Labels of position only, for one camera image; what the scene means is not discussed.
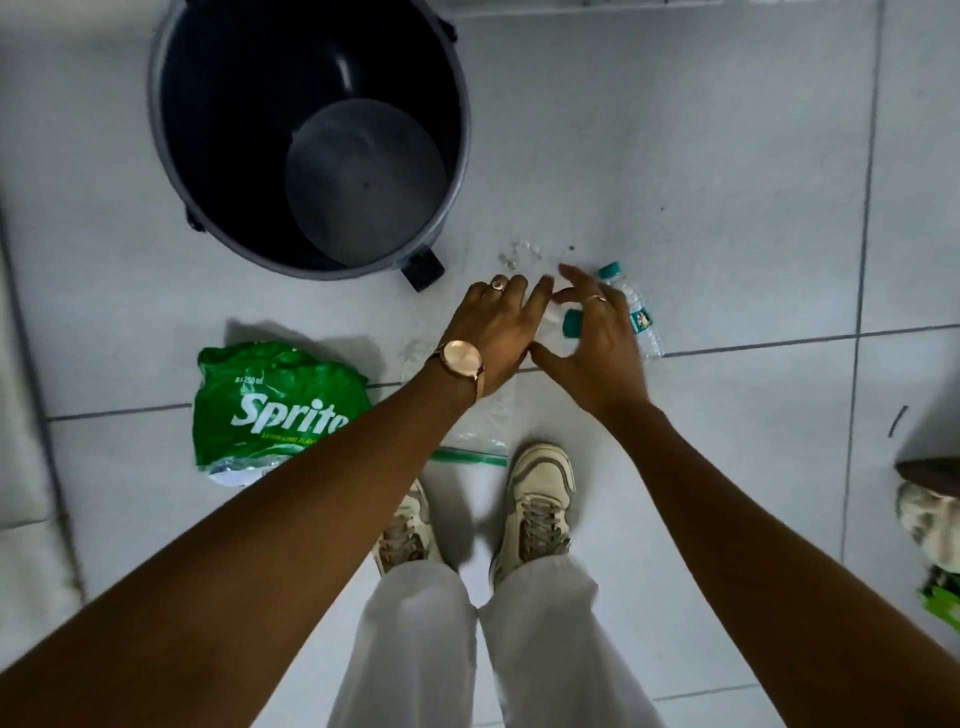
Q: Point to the person's left forearm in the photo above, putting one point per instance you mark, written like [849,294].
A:
[247,562]

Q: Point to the small black strip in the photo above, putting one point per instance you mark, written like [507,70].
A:
[898,421]

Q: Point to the white patterned bundle brown top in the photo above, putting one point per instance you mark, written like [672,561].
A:
[934,517]

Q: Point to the crushed clear plastic bottle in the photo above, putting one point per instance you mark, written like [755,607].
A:
[553,324]

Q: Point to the green plastic packaging wrap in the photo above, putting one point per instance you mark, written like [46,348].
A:
[277,397]

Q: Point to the person's left hand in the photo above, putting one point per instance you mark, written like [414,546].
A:
[487,330]

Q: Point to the person's left middle finger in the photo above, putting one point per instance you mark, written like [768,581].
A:
[517,289]

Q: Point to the crumpled clear plastic scrap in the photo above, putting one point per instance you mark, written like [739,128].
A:
[517,255]

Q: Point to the dark grey wheeled bin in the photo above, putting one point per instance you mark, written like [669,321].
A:
[225,135]

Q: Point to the bright green plastic item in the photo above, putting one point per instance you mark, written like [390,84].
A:
[943,600]

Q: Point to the person's right hand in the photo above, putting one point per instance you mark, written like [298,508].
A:
[604,352]

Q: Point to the beige lace-up sneaker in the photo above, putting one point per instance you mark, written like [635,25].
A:
[405,536]
[536,510]

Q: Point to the clear zip bag green strip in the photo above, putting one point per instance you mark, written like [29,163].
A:
[484,431]

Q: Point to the clear bottle with teal label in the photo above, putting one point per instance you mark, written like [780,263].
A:
[639,319]

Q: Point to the white trousers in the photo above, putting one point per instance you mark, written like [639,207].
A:
[420,652]

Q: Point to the person's right thumb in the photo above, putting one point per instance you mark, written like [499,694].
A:
[549,358]

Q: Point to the person's right forearm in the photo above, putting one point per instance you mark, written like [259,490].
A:
[765,570]

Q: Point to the rose gold wristwatch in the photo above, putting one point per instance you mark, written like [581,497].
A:
[461,360]

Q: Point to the person's left little finger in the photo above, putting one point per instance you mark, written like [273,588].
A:
[475,292]

